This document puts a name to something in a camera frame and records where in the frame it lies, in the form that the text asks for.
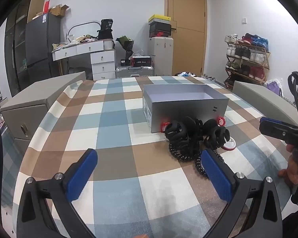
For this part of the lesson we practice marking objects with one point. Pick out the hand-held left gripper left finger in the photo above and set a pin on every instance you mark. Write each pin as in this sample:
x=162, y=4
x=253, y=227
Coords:
x=82, y=174

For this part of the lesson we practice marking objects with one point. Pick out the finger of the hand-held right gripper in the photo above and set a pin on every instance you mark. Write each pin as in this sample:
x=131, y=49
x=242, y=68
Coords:
x=275, y=127

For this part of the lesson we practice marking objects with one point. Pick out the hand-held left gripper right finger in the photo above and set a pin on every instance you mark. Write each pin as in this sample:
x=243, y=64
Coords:
x=217, y=176

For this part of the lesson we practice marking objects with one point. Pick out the red rimmed round badge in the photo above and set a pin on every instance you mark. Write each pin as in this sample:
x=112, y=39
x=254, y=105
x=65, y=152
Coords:
x=230, y=145

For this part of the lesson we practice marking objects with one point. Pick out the black hair claw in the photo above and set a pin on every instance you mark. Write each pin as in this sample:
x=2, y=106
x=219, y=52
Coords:
x=195, y=126
x=176, y=131
x=214, y=133

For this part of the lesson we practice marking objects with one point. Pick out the silver box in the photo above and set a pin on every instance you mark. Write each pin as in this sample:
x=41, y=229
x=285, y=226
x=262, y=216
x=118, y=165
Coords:
x=183, y=109

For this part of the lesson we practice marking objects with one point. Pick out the person's right hand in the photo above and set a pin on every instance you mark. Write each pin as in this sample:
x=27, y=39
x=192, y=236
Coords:
x=291, y=168

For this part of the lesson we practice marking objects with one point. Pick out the plain grey cabinet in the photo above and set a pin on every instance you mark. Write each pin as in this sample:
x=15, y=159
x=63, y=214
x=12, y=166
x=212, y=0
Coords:
x=263, y=99

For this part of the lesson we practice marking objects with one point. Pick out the purple bag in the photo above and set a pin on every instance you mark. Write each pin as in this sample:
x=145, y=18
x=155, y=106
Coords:
x=273, y=86

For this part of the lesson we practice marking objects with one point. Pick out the plaid tablecloth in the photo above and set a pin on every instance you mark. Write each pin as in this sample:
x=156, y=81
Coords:
x=119, y=153

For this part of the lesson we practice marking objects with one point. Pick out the wooden shoe rack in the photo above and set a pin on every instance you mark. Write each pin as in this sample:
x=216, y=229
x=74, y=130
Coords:
x=247, y=59

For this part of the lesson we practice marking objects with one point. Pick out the grey cabinet with keyhole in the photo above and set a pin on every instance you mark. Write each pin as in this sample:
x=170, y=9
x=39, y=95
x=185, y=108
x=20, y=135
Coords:
x=32, y=104

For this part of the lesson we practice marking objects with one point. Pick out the basket of clothes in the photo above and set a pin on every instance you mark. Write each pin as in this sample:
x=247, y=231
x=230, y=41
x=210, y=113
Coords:
x=185, y=74

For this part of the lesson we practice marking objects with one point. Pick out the silver suitcase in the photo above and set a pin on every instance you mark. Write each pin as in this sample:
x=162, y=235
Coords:
x=135, y=71

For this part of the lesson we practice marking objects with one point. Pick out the white desk with drawers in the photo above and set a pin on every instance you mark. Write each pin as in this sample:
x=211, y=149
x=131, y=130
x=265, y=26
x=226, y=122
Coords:
x=99, y=59

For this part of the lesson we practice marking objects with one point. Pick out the small black box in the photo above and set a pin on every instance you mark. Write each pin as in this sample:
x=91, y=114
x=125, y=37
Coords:
x=125, y=62

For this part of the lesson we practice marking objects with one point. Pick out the black and red device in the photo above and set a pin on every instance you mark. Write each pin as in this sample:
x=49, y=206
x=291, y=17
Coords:
x=141, y=61

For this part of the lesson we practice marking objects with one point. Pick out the white suitcase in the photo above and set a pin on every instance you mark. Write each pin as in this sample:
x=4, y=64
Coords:
x=161, y=57

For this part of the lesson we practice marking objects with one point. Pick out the dark grey fridge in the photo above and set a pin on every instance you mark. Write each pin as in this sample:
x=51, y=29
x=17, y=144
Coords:
x=41, y=47

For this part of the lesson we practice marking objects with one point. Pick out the black wrapped flower bouquet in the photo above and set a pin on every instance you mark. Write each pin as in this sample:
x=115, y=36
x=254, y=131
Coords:
x=126, y=45

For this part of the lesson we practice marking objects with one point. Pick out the wooden door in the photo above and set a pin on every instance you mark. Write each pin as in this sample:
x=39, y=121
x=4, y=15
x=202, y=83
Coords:
x=186, y=24

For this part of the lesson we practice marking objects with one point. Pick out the dark glass cabinet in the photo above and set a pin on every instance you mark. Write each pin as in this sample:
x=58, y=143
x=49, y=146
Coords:
x=16, y=54

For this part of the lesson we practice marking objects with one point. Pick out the black bag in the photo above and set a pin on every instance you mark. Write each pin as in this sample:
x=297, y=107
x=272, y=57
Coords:
x=106, y=28

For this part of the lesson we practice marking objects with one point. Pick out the black shoe box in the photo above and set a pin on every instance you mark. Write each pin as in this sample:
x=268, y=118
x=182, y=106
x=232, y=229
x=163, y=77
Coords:
x=160, y=30

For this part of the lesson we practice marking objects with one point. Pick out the yellow lid shoe box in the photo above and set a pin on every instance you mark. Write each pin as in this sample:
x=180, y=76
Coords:
x=160, y=19

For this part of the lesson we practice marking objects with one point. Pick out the open cardboard box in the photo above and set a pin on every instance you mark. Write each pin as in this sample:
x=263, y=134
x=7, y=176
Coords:
x=59, y=10

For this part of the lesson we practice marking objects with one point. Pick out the small red box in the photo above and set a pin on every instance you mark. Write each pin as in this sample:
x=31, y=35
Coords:
x=47, y=7

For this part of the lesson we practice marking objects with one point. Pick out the flat cardboard sheet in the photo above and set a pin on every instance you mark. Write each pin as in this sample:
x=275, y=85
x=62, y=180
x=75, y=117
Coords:
x=36, y=3

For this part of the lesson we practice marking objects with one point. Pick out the arched metal frame mirror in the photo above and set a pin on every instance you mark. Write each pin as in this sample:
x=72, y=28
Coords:
x=75, y=27

